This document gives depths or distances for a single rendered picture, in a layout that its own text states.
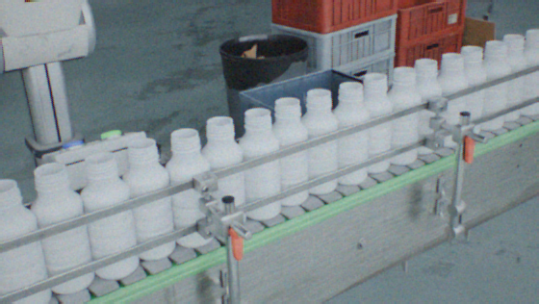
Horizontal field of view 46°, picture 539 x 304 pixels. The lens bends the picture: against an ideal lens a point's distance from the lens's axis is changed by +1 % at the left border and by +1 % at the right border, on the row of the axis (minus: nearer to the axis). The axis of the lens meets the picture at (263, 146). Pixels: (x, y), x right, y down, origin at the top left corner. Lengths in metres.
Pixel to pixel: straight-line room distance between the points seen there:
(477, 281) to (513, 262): 0.21
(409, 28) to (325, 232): 2.96
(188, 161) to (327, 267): 0.33
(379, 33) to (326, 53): 0.43
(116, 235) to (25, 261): 0.11
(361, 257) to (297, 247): 0.15
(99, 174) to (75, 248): 0.10
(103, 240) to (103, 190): 0.07
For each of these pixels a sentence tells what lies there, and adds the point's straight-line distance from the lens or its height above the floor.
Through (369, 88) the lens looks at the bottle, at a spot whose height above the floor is 1.15.
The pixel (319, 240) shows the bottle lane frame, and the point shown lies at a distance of 1.01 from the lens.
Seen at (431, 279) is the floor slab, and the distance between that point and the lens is 2.57.
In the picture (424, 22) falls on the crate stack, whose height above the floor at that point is 0.55.
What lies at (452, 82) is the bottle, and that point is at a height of 1.13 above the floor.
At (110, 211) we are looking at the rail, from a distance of 0.81.
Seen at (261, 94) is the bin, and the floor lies 0.93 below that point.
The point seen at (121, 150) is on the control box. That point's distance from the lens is 0.97.
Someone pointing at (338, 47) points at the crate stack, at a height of 0.58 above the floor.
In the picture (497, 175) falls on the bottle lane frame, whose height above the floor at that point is 0.92.
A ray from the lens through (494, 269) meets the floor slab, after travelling 2.68.
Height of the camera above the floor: 1.50
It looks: 25 degrees down
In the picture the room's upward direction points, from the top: 2 degrees counter-clockwise
